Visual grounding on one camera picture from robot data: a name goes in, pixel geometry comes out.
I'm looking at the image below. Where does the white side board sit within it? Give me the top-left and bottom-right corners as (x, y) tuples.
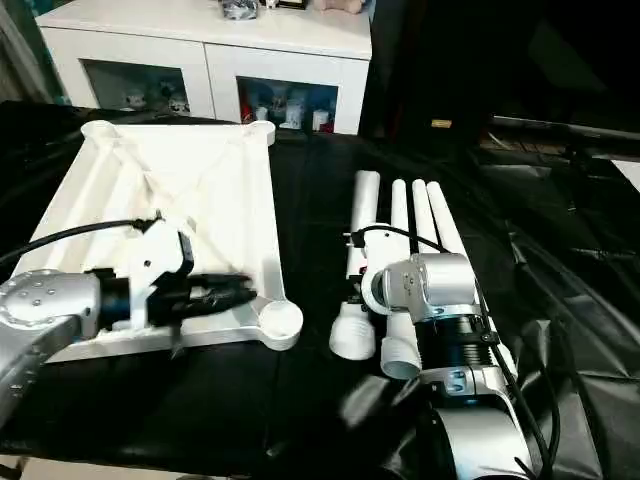
(611, 156), (640, 194)

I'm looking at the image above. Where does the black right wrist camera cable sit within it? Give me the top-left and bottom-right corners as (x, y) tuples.
(349, 224), (562, 480)

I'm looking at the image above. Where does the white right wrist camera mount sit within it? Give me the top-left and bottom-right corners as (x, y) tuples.
(342, 227), (417, 274)

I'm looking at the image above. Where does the dark item on cabinet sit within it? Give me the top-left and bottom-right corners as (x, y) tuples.
(216, 0), (259, 22)

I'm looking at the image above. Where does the black work mat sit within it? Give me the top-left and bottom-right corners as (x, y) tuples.
(0, 98), (640, 480)

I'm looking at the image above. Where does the white plastic table leg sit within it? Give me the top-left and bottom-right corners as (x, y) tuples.
(328, 169), (384, 362)
(410, 178), (451, 261)
(425, 181), (517, 374)
(380, 178), (424, 380)

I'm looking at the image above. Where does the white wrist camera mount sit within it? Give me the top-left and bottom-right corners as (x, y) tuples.
(111, 221), (197, 334)
(342, 227), (417, 274)

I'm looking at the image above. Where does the white plastic table top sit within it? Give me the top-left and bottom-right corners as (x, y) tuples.
(29, 119), (305, 364)

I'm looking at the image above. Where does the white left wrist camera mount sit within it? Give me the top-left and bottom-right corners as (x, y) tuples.
(111, 221), (197, 334)

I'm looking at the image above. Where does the white glass-door cabinet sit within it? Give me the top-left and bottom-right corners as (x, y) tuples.
(35, 0), (374, 136)

